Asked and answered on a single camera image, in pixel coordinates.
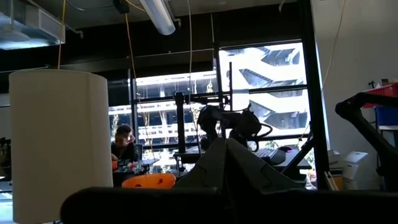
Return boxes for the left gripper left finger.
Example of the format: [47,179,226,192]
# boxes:
[174,138,228,189]

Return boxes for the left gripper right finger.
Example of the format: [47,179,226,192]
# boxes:
[227,138,304,191]

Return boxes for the computer keyboard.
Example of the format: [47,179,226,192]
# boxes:
[256,147,287,166]

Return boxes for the orange pumpkin bucket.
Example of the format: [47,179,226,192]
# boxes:
[121,172,177,190]

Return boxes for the red shoes top right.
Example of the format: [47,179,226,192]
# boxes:
[111,123,140,162]

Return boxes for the white box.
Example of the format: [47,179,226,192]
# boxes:
[341,151,369,190]

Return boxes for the blue crate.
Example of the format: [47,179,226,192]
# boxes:
[374,106,398,131]

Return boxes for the white table lamp wood base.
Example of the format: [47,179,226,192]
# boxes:
[8,68,114,224]

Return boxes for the red crate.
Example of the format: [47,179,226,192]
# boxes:
[363,82,398,109]

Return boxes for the white ceiling pipe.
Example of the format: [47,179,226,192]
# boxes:
[139,0,177,36]

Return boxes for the grey ceiling air duct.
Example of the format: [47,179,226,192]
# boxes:
[0,0,67,51]

